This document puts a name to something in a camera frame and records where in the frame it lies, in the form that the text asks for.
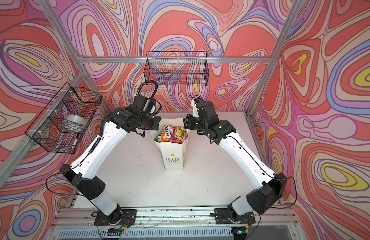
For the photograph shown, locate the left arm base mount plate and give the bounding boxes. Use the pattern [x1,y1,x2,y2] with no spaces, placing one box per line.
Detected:
[92,208,137,227]

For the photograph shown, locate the silver tape roll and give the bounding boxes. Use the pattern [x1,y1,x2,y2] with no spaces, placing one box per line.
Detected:
[65,115,87,127]

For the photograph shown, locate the red Fox's candy bag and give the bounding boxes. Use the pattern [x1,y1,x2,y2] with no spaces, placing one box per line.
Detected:
[157,125,188,144]

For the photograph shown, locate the white paper bag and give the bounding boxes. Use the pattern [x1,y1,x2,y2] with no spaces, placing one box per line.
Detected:
[151,118,189,171]

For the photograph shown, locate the black marker pen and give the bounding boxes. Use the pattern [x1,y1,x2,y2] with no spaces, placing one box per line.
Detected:
[71,137,78,152]

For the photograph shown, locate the black wire basket left wall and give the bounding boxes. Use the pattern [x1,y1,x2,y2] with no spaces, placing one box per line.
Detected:
[25,83,102,154]

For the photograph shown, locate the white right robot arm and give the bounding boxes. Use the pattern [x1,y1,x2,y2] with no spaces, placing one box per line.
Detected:
[183,95,294,224]

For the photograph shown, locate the aluminium frame post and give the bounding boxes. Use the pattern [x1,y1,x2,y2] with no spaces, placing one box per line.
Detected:
[249,0,307,106]

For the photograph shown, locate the black wire basket wall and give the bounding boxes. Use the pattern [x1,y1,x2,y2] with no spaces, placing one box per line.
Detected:
[25,83,102,154]
[144,51,210,86]

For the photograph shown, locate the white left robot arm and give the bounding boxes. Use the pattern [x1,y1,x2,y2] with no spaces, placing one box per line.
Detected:
[59,81,162,226]

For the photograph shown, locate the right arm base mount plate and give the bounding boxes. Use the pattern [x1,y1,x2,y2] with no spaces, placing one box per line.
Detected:
[210,208,256,226]

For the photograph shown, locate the black wire basket back wall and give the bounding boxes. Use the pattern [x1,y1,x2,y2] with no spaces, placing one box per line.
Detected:
[144,51,210,86]

